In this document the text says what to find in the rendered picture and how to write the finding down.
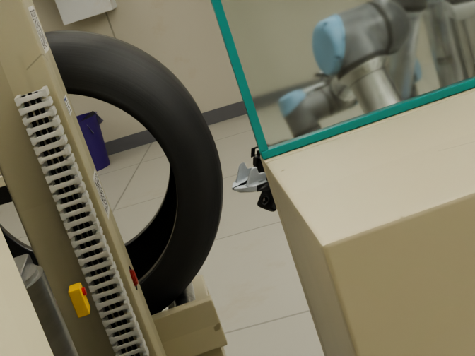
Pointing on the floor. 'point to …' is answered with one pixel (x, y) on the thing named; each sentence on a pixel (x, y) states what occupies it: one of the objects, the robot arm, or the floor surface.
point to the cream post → (116, 249)
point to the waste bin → (94, 138)
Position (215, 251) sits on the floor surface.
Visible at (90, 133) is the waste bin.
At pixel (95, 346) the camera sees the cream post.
